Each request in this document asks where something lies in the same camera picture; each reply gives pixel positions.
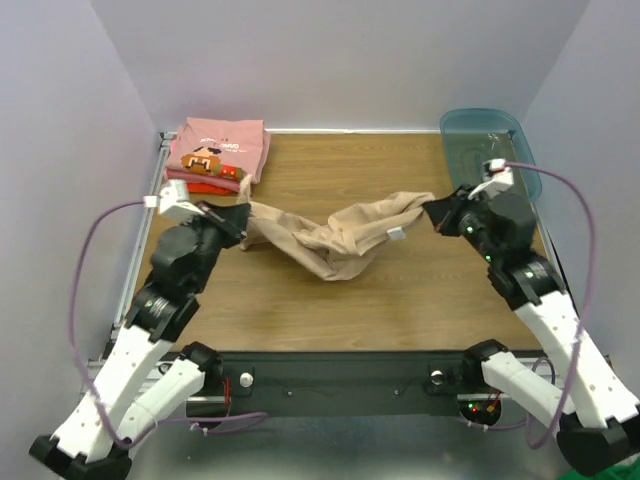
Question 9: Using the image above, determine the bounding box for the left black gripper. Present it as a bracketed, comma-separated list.
[183, 198, 252, 293]

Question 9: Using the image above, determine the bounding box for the beige t shirt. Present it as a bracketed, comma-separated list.
[236, 176, 436, 282]

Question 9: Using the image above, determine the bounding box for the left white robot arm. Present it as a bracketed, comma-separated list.
[29, 201, 251, 479]

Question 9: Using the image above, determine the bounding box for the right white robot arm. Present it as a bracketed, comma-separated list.
[423, 187, 639, 477]

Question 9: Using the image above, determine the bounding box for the red folded t shirt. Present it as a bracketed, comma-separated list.
[185, 182, 239, 195]

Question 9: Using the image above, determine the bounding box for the plain pink folded t shirt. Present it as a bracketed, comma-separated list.
[163, 130, 272, 198]

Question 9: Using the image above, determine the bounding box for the teal plastic bin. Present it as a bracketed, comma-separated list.
[440, 108, 535, 188]

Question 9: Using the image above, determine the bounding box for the pink printed folded t shirt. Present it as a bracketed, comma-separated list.
[166, 117, 270, 190]

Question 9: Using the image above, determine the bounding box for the green cloth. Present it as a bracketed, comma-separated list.
[558, 461, 640, 480]

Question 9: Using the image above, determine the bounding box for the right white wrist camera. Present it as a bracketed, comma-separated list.
[468, 158, 514, 200]

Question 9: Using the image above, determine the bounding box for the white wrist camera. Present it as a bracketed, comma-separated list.
[143, 180, 205, 223]
[468, 158, 514, 200]

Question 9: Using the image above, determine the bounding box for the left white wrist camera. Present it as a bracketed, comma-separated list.
[143, 180, 205, 223]

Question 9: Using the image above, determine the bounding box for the aluminium table frame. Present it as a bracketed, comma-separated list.
[82, 130, 627, 480]

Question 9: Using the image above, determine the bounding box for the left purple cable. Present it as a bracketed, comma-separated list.
[67, 199, 269, 449]

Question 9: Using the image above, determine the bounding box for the purple cable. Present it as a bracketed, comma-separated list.
[67, 199, 269, 449]
[467, 160, 599, 450]

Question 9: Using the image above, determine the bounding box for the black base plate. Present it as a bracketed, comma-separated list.
[186, 351, 500, 420]

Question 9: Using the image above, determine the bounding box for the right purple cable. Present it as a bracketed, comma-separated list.
[467, 160, 599, 450]

